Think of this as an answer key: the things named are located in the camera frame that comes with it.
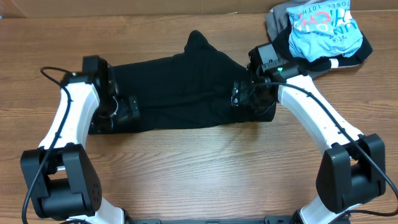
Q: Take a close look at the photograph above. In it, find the black t-shirt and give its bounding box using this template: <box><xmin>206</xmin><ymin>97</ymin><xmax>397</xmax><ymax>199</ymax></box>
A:
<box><xmin>88</xmin><ymin>30</ymin><xmax>277</xmax><ymax>135</ymax></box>

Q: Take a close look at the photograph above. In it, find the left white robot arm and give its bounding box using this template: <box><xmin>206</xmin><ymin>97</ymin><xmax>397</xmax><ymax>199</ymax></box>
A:
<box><xmin>20</xmin><ymin>55</ymin><xmax>140</xmax><ymax>224</ymax></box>

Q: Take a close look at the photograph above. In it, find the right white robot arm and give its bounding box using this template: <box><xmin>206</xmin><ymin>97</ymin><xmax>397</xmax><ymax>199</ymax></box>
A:
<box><xmin>231</xmin><ymin>44</ymin><xmax>386</xmax><ymax>223</ymax></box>

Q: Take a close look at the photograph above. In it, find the black folded garment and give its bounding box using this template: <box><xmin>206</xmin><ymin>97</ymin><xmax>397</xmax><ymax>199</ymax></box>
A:
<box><xmin>272</xmin><ymin>28</ymin><xmax>373</xmax><ymax>72</ymax></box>

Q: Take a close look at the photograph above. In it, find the grey folded garment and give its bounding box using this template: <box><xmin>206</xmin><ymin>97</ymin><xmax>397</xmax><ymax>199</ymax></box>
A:
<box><xmin>266</xmin><ymin>0</ymin><xmax>330</xmax><ymax>78</ymax></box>

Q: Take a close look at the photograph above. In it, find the light blue printed t-shirt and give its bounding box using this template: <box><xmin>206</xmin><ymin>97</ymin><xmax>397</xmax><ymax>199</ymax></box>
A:
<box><xmin>286</xmin><ymin>0</ymin><xmax>363</xmax><ymax>62</ymax></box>

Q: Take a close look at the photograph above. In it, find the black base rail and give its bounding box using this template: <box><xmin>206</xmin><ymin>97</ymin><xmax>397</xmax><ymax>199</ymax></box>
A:
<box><xmin>125</xmin><ymin>216</ymin><xmax>300</xmax><ymax>224</ymax></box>

